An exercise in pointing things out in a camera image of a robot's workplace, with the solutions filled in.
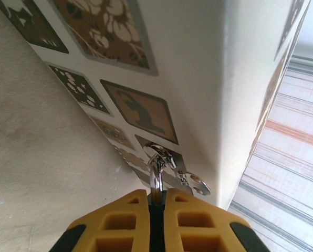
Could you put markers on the blue padlock with silver shackle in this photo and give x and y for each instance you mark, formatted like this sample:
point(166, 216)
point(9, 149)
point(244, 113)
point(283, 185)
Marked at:
point(156, 183)

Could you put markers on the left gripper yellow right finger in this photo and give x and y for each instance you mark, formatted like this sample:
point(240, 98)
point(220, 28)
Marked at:
point(198, 236)

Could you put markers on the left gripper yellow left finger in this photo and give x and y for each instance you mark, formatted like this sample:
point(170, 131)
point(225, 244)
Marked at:
point(119, 236)

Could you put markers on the silver metal hasp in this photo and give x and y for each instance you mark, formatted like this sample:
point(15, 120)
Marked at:
point(196, 183)

